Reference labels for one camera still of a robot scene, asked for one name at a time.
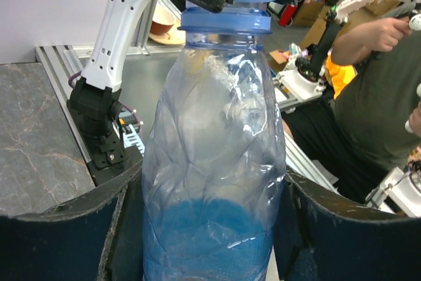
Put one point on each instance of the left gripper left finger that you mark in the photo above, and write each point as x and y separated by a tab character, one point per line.
96	236

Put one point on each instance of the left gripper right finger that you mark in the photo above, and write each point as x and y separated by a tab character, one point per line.
320	235

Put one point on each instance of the blue label water bottle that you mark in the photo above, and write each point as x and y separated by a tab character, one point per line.
214	163

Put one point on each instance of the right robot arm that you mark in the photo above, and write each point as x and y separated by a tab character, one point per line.
94	97

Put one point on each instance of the brown bowl on plate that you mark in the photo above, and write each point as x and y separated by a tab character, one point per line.
164	28

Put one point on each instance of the operator in green shirt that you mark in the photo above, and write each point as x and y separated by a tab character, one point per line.
374	123

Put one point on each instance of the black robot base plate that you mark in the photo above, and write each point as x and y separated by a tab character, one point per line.
108	155

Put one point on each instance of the slotted cable duct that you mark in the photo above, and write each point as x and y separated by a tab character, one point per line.
131	131

